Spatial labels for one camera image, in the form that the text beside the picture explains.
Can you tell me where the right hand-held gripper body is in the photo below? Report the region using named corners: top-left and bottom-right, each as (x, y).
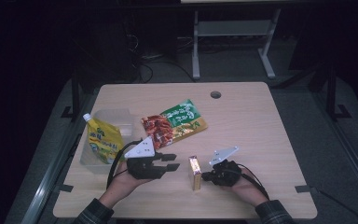
top-left (208, 146), bottom-right (242, 188)

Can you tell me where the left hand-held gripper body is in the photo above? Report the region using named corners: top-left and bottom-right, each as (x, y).
top-left (123, 135), bottom-right (169, 181)

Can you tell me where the small gold box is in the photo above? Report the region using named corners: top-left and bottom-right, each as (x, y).
top-left (187, 155), bottom-right (202, 191)

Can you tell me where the clear plastic container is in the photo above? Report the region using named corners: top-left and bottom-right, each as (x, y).
top-left (79, 107), bottom-right (137, 175)

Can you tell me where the yellow green spout pouch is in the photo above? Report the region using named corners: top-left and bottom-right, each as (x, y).
top-left (82, 112), bottom-right (125, 165)

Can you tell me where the person's right hand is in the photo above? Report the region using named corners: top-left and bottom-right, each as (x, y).
top-left (222, 167), bottom-right (270, 208)

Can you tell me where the person's left hand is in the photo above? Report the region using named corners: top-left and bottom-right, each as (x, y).
top-left (99, 161), bottom-right (153, 208)

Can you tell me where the red green snack packet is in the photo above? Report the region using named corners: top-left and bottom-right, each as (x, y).
top-left (141, 98), bottom-right (209, 150)

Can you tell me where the black metal stand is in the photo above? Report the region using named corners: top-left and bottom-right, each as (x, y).
top-left (324, 63), bottom-right (352, 121)
top-left (61, 69), bottom-right (82, 123)

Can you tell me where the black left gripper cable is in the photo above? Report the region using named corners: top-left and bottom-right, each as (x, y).
top-left (106, 139), bottom-right (144, 190)

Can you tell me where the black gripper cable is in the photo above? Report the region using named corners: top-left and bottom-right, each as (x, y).
top-left (106, 139), bottom-right (144, 190)
top-left (227, 163), bottom-right (270, 201)

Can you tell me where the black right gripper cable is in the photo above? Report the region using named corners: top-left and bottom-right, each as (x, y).
top-left (227, 163), bottom-right (270, 201)

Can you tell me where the grey table edge bracket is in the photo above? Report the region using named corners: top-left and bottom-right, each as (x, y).
top-left (58, 183), bottom-right (75, 194)
top-left (294, 184), bottom-right (312, 194)

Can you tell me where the aluminium floor rail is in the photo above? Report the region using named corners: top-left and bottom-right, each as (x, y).
top-left (310, 90), bottom-right (358, 202)
top-left (20, 92), bottom-right (98, 224)

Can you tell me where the white metal desk frame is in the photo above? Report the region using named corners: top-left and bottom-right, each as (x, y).
top-left (191, 8), bottom-right (282, 80)

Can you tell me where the thin black floor cable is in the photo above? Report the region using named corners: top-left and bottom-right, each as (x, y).
top-left (318, 189), bottom-right (358, 224)

